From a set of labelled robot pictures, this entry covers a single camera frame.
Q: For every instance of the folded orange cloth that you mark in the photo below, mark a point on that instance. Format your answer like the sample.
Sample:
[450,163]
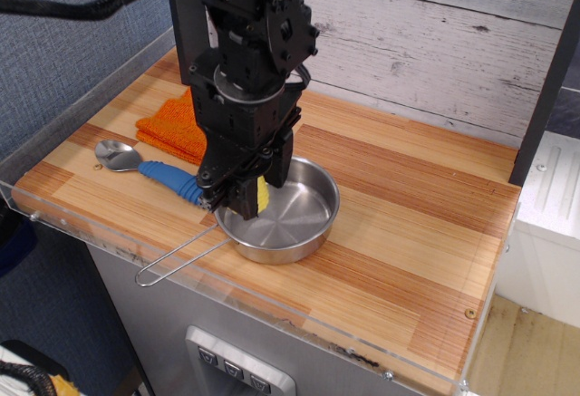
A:
[173,129]

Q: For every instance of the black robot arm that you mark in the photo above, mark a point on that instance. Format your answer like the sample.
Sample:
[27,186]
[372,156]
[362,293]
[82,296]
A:
[244,62]

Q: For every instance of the yellow object bottom left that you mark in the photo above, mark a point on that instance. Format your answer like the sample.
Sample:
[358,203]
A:
[63,387]

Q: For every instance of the white grooved side unit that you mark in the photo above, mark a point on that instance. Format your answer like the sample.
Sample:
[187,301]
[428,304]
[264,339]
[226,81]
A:
[540,268]

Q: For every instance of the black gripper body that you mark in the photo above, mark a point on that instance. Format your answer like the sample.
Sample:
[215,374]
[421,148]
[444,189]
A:
[240,126]

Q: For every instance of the grey button control panel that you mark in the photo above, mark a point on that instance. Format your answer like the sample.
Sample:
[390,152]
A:
[237,364]

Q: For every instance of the dark left vertical post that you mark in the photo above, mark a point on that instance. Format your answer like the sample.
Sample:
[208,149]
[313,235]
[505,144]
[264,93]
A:
[190,26]

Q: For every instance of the dark vertical post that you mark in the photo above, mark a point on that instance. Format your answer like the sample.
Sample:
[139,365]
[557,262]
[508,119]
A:
[190,26]
[555,77]

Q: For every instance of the stainless steel pot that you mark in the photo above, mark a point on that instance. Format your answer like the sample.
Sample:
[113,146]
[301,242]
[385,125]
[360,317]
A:
[296,223]

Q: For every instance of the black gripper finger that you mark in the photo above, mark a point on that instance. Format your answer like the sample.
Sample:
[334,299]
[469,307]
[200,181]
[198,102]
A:
[282,152]
[212,199]

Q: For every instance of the blue handled metal spoon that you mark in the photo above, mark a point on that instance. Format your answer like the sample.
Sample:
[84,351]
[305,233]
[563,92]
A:
[121,157]

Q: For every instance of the clear acrylic table guard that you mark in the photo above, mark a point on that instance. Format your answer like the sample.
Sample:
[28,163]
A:
[402,279]

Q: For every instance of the dark right vertical post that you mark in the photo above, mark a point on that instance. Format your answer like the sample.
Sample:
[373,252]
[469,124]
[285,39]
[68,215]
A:
[555,77]

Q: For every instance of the yellow ridged toy lemon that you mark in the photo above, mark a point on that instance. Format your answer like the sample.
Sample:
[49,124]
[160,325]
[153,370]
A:
[263,194]

